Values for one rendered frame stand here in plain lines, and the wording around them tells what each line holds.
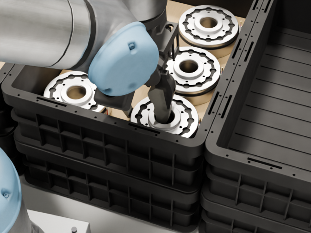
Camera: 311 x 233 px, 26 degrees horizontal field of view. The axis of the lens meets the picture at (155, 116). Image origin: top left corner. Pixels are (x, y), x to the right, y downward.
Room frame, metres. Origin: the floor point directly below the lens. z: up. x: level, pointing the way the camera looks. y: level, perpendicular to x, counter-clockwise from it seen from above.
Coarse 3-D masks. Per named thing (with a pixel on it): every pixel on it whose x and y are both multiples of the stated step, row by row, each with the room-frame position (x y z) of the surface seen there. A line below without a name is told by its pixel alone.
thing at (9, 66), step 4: (4, 64) 0.69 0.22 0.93; (8, 64) 0.69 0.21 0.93; (12, 64) 0.69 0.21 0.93; (4, 68) 0.68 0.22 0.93; (8, 68) 0.68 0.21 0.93; (0, 72) 0.67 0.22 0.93; (4, 72) 0.67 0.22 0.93; (8, 72) 0.67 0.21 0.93; (0, 76) 0.66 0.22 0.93; (4, 76) 0.66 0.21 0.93; (0, 80) 0.66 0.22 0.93; (0, 84) 0.65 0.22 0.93; (0, 88) 0.65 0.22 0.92; (0, 92) 0.65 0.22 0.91; (0, 96) 0.65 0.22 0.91
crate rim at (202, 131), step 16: (256, 16) 0.79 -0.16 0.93; (240, 32) 0.76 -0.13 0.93; (240, 48) 0.72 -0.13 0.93; (16, 64) 0.69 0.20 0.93; (16, 80) 0.66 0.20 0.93; (224, 80) 0.66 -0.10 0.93; (16, 96) 0.63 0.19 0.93; (32, 96) 0.63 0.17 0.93; (48, 112) 0.61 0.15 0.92; (64, 112) 0.60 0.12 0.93; (80, 112) 0.60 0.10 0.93; (96, 112) 0.60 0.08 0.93; (208, 112) 0.60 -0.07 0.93; (96, 128) 0.58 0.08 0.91; (112, 128) 0.58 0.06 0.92; (128, 128) 0.57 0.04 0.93; (144, 128) 0.57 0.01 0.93; (208, 128) 0.57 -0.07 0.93; (144, 144) 0.56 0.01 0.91; (160, 144) 0.55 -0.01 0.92; (176, 144) 0.54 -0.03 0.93; (192, 144) 0.54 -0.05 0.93
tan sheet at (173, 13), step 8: (168, 0) 0.95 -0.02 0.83; (168, 8) 0.93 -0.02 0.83; (176, 8) 0.93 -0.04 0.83; (184, 8) 0.93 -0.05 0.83; (168, 16) 0.91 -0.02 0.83; (176, 16) 0.91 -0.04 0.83; (240, 24) 0.89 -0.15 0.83; (224, 56) 0.81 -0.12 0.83; (224, 64) 0.79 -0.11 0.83; (64, 72) 0.77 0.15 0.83; (144, 88) 0.73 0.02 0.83; (136, 96) 0.72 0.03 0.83; (144, 96) 0.72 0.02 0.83; (136, 104) 0.70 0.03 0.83; (200, 104) 0.70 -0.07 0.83; (208, 104) 0.70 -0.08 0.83; (112, 112) 0.68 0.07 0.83; (120, 112) 0.68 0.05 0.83; (200, 112) 0.68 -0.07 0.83; (128, 120) 0.67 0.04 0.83
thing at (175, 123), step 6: (174, 108) 0.66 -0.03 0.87; (150, 114) 0.65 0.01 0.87; (174, 114) 0.65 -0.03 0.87; (150, 120) 0.64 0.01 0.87; (174, 120) 0.64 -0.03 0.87; (180, 120) 0.64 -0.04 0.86; (156, 126) 0.63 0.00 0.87; (162, 126) 0.63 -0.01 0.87; (168, 126) 0.63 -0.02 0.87; (174, 126) 0.63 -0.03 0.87
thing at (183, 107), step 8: (176, 96) 0.69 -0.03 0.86; (144, 104) 0.67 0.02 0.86; (152, 104) 0.67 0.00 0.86; (176, 104) 0.67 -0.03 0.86; (184, 104) 0.67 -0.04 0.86; (192, 104) 0.67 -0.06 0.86; (136, 112) 0.66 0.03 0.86; (144, 112) 0.66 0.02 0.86; (184, 112) 0.66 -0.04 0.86; (192, 112) 0.66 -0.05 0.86; (136, 120) 0.64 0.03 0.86; (144, 120) 0.64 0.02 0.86; (184, 120) 0.64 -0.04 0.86; (192, 120) 0.64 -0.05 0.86; (176, 128) 0.63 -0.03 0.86; (184, 128) 0.63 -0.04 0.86; (192, 128) 0.63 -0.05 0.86; (184, 136) 0.61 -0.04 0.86; (192, 136) 0.61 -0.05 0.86
